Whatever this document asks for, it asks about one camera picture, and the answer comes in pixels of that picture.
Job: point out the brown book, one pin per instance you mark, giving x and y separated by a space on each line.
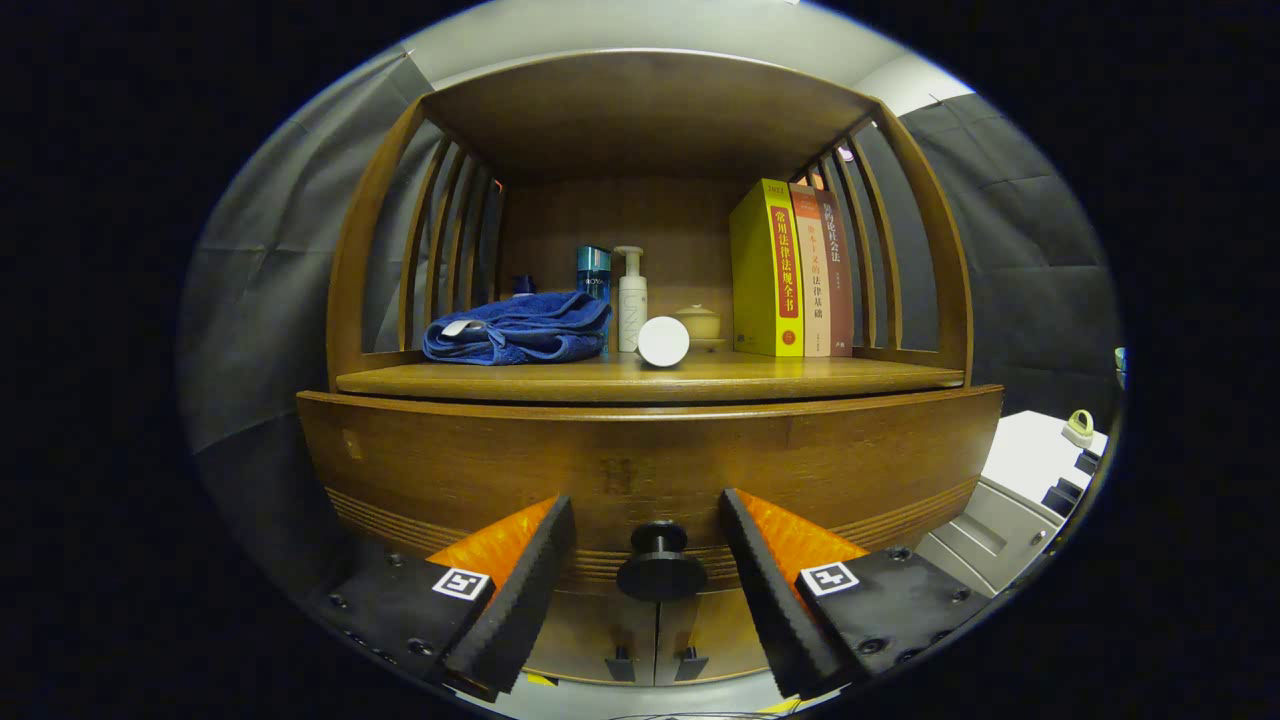
842 290

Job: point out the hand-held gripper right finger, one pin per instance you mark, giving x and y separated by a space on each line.
770 590

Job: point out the teal bottle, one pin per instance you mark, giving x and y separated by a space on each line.
593 270

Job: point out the wooden countertop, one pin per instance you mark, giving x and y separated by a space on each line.
800 378

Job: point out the small blue-capped bottle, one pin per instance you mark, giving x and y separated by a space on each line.
523 286

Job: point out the orange book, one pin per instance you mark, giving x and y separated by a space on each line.
815 290

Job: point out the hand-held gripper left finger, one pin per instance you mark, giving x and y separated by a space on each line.
520 590

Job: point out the folded blue towel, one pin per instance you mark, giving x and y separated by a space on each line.
520 330

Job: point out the white pump bottle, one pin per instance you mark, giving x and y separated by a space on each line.
630 300

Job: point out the wooden cabinet door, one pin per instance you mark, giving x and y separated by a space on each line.
600 630
715 630

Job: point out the beige lidded cup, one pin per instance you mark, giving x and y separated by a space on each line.
702 322

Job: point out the small black block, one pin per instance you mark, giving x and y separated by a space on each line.
1062 497
1087 462

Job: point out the white cosmetic tube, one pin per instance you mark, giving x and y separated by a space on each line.
663 341

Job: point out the small green white object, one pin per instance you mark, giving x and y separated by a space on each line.
1078 430

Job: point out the yellow book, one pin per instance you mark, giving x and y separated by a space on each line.
760 290

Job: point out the white side table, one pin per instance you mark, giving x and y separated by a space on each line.
1020 460

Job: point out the wooden cabinet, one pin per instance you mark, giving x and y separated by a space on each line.
650 110

